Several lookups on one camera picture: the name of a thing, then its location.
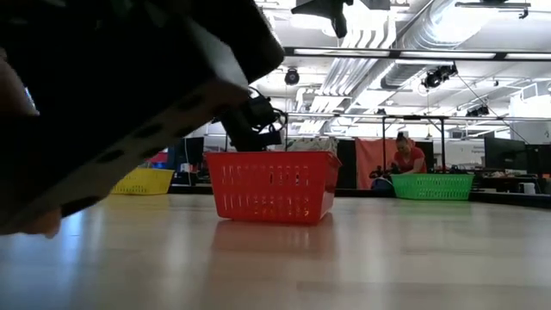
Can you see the orange curtain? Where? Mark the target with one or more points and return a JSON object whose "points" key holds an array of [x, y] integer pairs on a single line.
{"points": [[374, 163]]}

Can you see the person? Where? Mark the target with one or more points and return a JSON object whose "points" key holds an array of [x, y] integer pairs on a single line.
{"points": [[409, 161]]}

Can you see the red plastic basket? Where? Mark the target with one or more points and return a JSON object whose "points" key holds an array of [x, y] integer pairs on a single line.
{"points": [[271, 189]]}

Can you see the black computer monitor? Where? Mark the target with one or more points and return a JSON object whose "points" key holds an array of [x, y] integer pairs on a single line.
{"points": [[191, 150], [538, 159], [503, 153]]}

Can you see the green plastic basket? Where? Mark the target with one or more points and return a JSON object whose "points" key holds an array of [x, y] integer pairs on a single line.
{"points": [[432, 187]]}

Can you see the silver ventilation duct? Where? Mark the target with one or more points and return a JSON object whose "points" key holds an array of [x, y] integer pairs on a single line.
{"points": [[409, 73]]}

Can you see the yellow plastic basket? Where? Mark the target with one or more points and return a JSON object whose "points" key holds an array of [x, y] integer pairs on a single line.
{"points": [[146, 183]]}

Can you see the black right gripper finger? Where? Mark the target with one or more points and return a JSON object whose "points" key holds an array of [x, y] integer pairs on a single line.
{"points": [[316, 8]]}

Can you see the overhead LED light bar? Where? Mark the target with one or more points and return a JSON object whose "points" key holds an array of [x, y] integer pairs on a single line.
{"points": [[430, 54]]}

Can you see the black metal gantry frame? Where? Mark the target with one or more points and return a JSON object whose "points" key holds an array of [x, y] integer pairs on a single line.
{"points": [[430, 117]]}

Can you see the patterned cloth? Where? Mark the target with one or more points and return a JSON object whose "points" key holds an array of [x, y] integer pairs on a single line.
{"points": [[310, 144]]}

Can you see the white cup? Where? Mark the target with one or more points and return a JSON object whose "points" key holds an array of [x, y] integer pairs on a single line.
{"points": [[527, 188]]}

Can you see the red storage box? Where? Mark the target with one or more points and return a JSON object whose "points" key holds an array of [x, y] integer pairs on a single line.
{"points": [[160, 158]]}

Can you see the black ceiling spotlight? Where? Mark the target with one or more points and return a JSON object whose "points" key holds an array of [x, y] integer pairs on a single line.
{"points": [[292, 76]]}

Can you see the black spotlight cluster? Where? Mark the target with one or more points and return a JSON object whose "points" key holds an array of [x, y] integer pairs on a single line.
{"points": [[437, 76]]}

